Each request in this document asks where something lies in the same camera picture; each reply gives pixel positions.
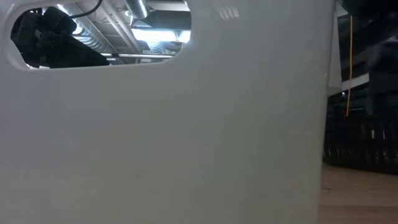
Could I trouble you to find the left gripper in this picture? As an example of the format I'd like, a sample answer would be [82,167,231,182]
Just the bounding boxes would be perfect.
[29,32,110,69]

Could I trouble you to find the white plastic handled basket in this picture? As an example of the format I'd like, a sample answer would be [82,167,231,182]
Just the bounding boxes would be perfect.
[0,0,338,224]

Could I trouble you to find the black plastic slotted basket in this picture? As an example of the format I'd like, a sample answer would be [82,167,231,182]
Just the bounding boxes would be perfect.
[323,116,398,175]

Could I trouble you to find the bright ceiling light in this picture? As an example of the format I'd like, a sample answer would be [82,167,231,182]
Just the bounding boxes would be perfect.
[130,27,191,44]

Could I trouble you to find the large silver spiral duct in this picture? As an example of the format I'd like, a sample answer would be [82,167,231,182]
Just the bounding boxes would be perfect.
[55,2,114,54]

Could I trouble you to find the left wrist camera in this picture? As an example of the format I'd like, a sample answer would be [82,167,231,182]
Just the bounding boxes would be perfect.
[42,6,78,35]

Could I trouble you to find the black camera cable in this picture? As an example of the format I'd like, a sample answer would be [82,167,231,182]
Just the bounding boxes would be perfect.
[70,0,103,19]

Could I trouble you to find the small silver ventilation duct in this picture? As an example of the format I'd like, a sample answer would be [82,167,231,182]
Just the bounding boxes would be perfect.
[124,0,150,20]

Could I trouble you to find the hanging yellow cable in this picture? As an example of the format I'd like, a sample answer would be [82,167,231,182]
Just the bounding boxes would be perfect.
[345,15,354,118]

